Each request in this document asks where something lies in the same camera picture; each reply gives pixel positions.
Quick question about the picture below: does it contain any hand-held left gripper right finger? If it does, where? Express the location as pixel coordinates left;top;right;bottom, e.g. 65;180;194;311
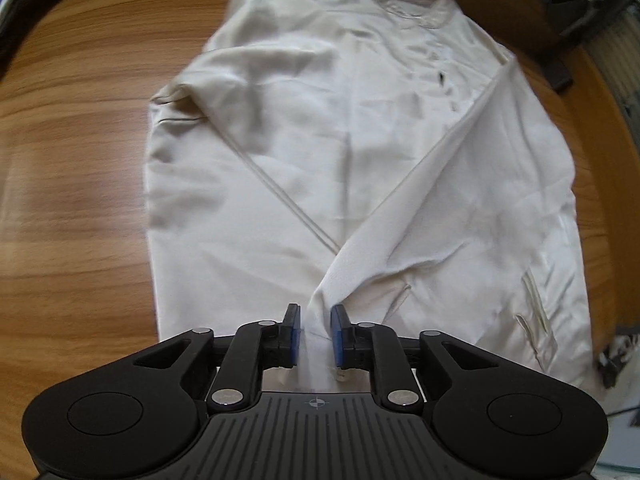
331;304;503;405

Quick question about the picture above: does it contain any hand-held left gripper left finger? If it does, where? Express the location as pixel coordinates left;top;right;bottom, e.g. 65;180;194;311
132;302;302;404

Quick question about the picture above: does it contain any cream satin shirt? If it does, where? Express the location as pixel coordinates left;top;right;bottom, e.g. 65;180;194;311
145;0;596;393

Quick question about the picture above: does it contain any wooden desk edge panel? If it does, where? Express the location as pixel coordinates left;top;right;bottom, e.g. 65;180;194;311
550;45;640;341

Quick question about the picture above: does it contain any frosted striped glass partition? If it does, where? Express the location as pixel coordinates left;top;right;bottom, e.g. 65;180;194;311
580;10;640;171

